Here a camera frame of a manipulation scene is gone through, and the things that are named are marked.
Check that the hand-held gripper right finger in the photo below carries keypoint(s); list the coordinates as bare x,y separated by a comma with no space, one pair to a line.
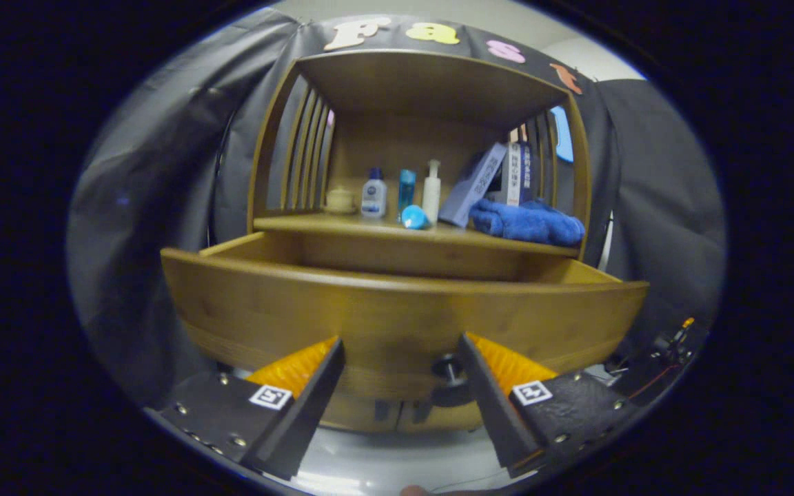
493,406

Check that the white pump bottle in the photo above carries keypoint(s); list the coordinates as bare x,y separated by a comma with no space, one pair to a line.
431,193

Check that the wooden cabinet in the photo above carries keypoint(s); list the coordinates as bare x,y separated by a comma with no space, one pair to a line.
397,145

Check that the beige lidded cup with saucer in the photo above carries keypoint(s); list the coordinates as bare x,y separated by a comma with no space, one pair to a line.
340,200

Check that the blue folded towel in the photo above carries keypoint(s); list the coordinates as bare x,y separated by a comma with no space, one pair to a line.
528,224

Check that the wooden countertop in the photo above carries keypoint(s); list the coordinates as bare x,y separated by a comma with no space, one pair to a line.
300,222

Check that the white book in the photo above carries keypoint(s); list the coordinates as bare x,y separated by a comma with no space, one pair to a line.
515,176

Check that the white lotion bottle blue cap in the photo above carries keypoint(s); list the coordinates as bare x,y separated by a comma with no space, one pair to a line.
373,200

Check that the black equipment with orange tip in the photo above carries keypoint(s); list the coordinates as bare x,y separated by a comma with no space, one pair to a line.
673,341

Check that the black drawer knob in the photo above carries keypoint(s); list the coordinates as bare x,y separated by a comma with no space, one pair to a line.
446,375

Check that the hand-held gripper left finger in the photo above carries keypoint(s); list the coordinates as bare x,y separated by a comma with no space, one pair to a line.
300,420

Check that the blue and white tube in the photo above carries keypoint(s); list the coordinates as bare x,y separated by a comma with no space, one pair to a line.
413,218

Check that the black backdrop cloth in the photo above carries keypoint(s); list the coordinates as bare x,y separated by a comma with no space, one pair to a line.
149,207

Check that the pale purple book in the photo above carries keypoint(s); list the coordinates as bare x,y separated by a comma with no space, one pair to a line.
471,189

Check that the clear blue bottle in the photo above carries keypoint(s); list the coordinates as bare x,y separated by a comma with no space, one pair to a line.
406,189

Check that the dark blue book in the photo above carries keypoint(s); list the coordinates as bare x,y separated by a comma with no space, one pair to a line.
526,172

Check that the wooden drawer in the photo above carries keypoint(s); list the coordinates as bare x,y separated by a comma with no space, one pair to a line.
369,317

